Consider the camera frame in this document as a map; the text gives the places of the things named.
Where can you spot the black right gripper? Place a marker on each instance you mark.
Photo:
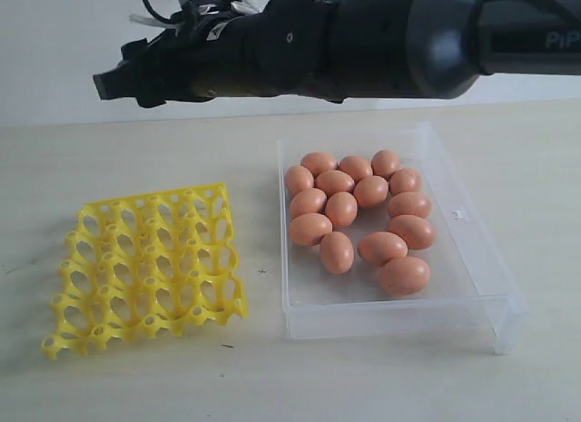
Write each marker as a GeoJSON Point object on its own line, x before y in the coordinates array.
{"type": "Point", "coordinates": [212, 58]}

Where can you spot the brown egg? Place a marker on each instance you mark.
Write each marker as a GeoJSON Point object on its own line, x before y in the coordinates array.
{"type": "Point", "coordinates": [404, 180]}
{"type": "Point", "coordinates": [358, 168]}
{"type": "Point", "coordinates": [404, 276]}
{"type": "Point", "coordinates": [418, 233]}
{"type": "Point", "coordinates": [298, 178]}
{"type": "Point", "coordinates": [319, 162]}
{"type": "Point", "coordinates": [380, 247]}
{"type": "Point", "coordinates": [308, 229]}
{"type": "Point", "coordinates": [413, 203]}
{"type": "Point", "coordinates": [311, 200]}
{"type": "Point", "coordinates": [333, 181]}
{"type": "Point", "coordinates": [336, 253]}
{"type": "Point", "coordinates": [385, 163]}
{"type": "Point", "coordinates": [342, 209]}
{"type": "Point", "coordinates": [370, 192]}

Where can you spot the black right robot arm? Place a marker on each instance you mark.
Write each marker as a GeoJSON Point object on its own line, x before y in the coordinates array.
{"type": "Point", "coordinates": [334, 50]}

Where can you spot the yellow plastic egg tray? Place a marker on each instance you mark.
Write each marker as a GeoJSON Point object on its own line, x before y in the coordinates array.
{"type": "Point", "coordinates": [143, 264]}

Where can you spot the clear plastic box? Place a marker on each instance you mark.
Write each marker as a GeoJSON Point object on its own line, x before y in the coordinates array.
{"type": "Point", "coordinates": [469, 287]}

